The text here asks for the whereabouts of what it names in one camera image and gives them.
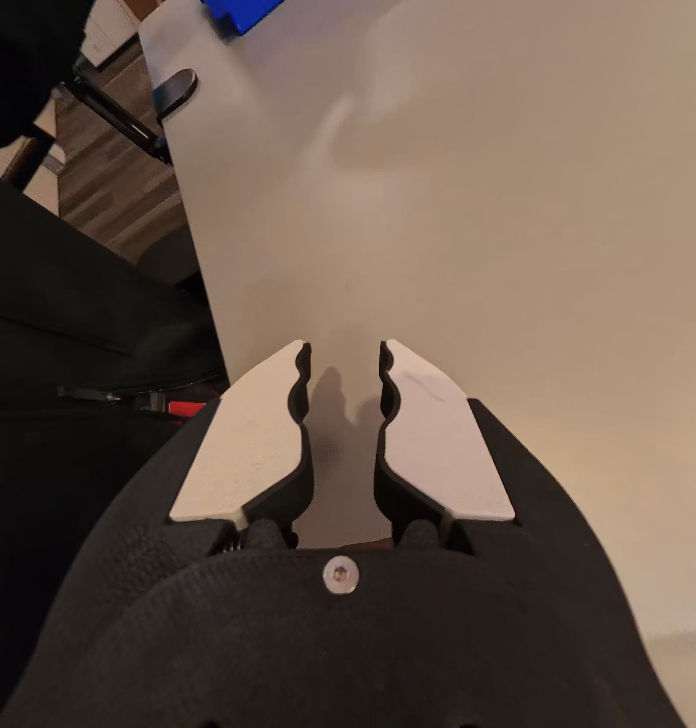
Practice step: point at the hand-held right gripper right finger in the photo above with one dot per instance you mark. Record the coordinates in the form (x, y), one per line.
(444, 455)

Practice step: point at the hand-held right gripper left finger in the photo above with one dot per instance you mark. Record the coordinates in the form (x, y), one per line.
(245, 449)

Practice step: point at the blue bin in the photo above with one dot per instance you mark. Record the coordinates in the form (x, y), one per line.
(242, 11)

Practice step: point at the person's left forearm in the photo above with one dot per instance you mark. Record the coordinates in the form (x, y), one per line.
(18, 57)

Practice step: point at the red white card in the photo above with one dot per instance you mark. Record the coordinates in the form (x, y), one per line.
(185, 408)

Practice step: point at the person's torso black jacket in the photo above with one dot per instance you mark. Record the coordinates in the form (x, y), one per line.
(40, 341)

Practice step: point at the black office chair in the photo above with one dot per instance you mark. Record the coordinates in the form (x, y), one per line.
(174, 91)

